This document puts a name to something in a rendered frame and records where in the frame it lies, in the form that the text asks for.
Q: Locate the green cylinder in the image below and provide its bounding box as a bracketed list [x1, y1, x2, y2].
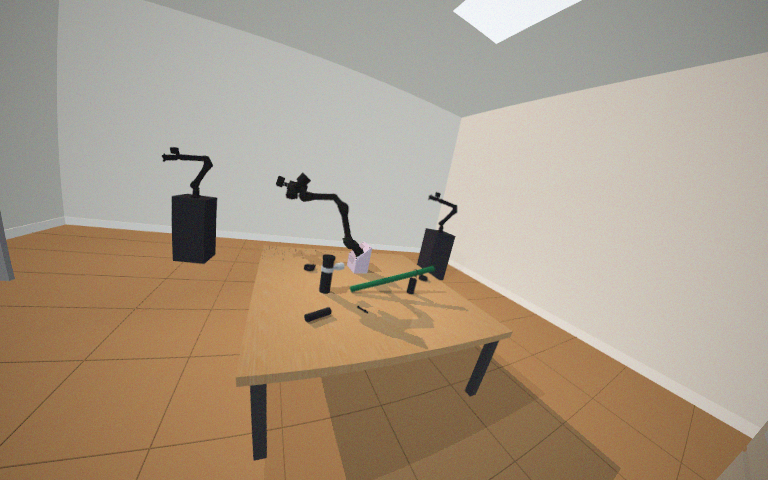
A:
[350, 266, 434, 292]

